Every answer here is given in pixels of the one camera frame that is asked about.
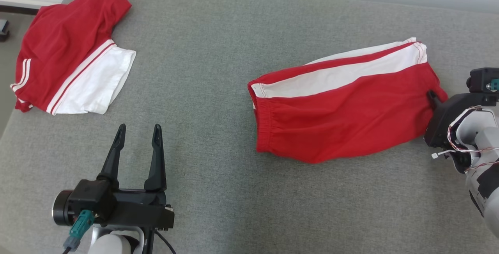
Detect white wall baseboard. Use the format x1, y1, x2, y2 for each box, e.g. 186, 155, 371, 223
0, 0, 63, 16

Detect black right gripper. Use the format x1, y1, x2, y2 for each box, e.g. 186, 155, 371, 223
424, 90, 499, 148

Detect red shorts with white stripe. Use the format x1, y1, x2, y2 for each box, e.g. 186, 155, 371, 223
248, 37, 449, 164

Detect left camera cable teal plug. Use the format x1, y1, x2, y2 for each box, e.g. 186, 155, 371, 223
62, 210, 95, 254

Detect red and white t-shirt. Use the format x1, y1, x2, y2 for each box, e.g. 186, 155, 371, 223
11, 0, 137, 115

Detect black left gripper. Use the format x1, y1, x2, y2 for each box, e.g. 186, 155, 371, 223
97, 124, 175, 232

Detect thin red white wires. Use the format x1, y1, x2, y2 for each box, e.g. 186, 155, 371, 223
431, 106, 499, 172

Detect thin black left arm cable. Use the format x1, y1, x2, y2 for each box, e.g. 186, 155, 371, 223
154, 229, 176, 254

